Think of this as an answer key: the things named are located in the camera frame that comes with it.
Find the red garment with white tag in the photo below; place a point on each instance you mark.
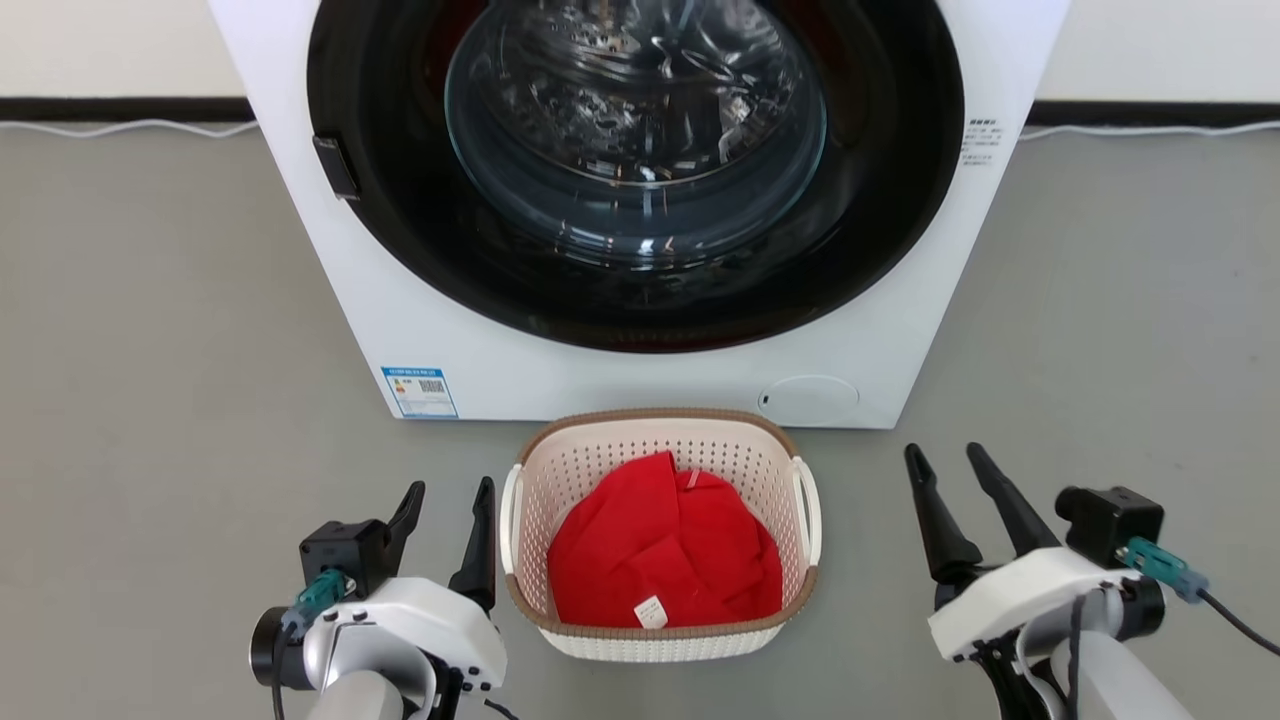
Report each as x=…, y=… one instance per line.
x=650, y=540

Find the cream perforated laundry basket brown rim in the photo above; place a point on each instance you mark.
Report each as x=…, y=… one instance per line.
x=560, y=470

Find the teal plug on right camera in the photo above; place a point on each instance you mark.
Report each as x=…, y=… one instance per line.
x=1160, y=567

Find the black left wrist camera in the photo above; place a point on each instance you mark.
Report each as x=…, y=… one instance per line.
x=340, y=550

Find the dark round glass washer door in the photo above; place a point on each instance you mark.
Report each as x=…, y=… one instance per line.
x=640, y=310

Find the round white filter cover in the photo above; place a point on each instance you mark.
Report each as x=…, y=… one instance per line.
x=808, y=398

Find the small printed text label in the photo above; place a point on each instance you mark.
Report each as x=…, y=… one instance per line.
x=981, y=142

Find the white front-load washing machine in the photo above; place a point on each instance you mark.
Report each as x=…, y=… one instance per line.
x=520, y=380

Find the blue white energy label sticker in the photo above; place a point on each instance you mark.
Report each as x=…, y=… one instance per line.
x=420, y=392

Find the teal plug on camera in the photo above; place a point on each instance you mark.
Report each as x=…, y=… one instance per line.
x=1160, y=567
x=316, y=595

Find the teal plug on left camera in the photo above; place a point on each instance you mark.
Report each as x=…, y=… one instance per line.
x=316, y=595

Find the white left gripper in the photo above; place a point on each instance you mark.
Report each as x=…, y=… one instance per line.
x=430, y=620

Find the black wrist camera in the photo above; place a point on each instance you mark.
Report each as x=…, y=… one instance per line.
x=340, y=550
x=1105, y=520

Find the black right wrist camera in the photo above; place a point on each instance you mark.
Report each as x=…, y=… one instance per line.
x=1105, y=520

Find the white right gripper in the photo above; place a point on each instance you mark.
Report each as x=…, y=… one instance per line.
x=1020, y=595

